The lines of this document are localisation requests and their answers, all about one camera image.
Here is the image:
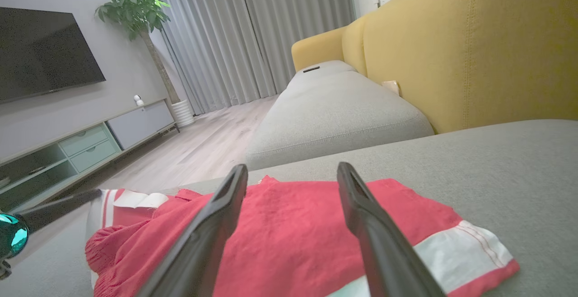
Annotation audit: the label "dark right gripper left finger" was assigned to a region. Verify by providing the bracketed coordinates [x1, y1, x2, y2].
[135, 164, 249, 297]

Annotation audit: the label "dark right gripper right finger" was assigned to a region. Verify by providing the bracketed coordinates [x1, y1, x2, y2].
[337, 162, 445, 297]

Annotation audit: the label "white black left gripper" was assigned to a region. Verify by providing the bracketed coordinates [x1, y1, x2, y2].
[0, 189, 103, 280]

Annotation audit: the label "red Bulls basketball jersey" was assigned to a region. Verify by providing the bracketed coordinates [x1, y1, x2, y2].
[86, 188, 204, 243]

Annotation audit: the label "red shorts with white trim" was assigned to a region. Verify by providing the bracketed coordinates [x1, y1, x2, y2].
[85, 175, 520, 297]

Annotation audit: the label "long low TV cabinet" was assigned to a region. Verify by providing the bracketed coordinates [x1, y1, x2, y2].
[0, 98, 179, 214]

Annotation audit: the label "white ribbed plant pot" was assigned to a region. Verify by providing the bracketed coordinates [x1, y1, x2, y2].
[171, 100, 196, 129]

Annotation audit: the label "large grey sofa seat cushion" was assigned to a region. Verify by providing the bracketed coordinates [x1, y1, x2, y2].
[0, 119, 578, 297]

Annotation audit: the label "black flat screen television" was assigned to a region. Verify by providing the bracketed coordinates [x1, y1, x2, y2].
[0, 7, 107, 104]

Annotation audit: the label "grey pleated curtain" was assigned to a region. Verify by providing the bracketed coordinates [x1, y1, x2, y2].
[156, 0, 357, 116]

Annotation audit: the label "green potted tree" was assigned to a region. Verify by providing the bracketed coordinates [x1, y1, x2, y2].
[95, 0, 182, 104]

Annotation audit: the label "yellow sofa backrest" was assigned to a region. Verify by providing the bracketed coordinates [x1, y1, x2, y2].
[291, 0, 578, 134]

